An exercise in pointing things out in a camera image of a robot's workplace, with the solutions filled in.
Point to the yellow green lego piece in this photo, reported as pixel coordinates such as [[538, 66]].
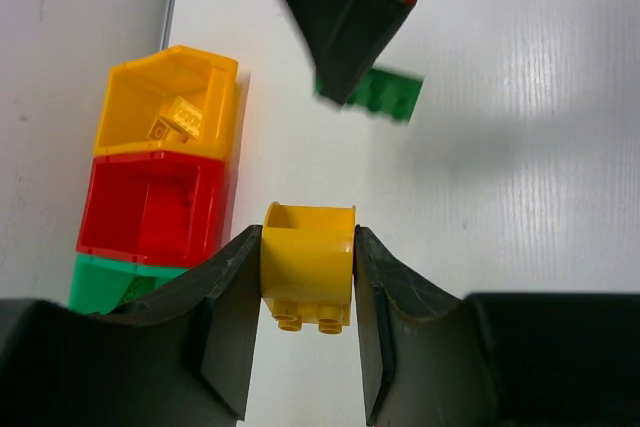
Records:
[[306, 266]]

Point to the green plastic bin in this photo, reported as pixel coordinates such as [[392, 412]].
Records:
[[100, 284]]

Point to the yellow lego bricks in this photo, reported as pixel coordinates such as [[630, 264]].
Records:
[[178, 121]]

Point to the green lego plate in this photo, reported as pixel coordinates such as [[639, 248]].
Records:
[[379, 92]]

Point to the red plastic bin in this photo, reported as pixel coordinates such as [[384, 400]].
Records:
[[155, 208]]

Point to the yellow plastic bin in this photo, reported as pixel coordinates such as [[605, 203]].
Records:
[[137, 90]]

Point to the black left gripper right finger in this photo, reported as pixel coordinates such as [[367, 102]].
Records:
[[429, 358]]

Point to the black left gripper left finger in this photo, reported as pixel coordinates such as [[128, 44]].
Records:
[[179, 356]]

